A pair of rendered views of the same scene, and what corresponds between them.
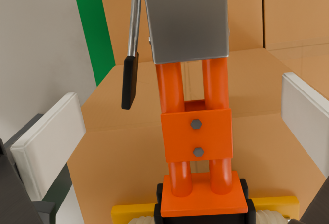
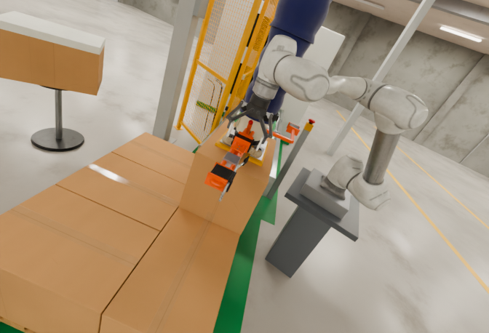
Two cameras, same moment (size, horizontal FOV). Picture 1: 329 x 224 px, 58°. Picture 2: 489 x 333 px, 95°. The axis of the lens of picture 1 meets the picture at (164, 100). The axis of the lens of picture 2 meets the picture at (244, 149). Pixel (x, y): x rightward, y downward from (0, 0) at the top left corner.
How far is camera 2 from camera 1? 81 cm
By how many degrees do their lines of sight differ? 43
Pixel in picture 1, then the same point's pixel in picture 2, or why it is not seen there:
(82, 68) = (255, 287)
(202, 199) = (241, 142)
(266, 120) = (214, 158)
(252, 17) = (175, 218)
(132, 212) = (256, 161)
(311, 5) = (151, 209)
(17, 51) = (289, 321)
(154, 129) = (241, 171)
